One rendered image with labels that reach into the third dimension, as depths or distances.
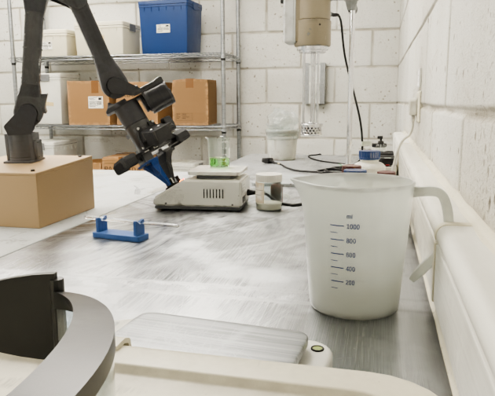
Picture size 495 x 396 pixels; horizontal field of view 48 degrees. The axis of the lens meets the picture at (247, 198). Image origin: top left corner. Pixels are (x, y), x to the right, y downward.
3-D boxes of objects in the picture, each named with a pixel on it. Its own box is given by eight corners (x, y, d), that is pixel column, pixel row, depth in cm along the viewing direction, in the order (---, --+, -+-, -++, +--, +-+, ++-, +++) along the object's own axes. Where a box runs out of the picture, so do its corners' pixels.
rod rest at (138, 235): (91, 237, 99) (90, 218, 99) (104, 233, 102) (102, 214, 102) (138, 243, 95) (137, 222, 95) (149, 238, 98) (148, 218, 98)
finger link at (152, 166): (137, 168, 125) (147, 161, 120) (149, 162, 127) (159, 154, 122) (152, 195, 126) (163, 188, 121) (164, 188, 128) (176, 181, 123)
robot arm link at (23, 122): (5, 137, 114) (1, 105, 112) (9, 133, 122) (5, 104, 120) (39, 135, 115) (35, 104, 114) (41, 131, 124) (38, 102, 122)
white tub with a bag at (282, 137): (286, 156, 240) (287, 107, 236) (306, 159, 228) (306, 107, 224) (258, 159, 233) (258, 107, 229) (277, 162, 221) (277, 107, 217)
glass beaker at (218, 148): (227, 167, 132) (226, 133, 130) (233, 170, 127) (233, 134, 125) (202, 168, 130) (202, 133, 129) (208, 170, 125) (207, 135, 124)
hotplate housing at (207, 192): (152, 210, 124) (152, 174, 122) (169, 199, 137) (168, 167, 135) (251, 212, 121) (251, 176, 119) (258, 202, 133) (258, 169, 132)
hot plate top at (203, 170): (186, 175, 122) (186, 170, 122) (199, 168, 134) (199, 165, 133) (240, 176, 120) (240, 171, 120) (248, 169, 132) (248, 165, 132)
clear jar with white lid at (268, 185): (276, 206, 128) (276, 171, 127) (286, 210, 123) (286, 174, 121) (251, 207, 126) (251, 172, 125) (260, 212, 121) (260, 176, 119)
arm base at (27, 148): (2, 163, 117) (-2, 134, 115) (17, 159, 123) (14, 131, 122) (34, 163, 116) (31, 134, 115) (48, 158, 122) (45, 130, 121)
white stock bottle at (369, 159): (345, 207, 127) (346, 149, 124) (368, 203, 130) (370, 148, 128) (367, 211, 121) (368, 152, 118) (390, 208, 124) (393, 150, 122)
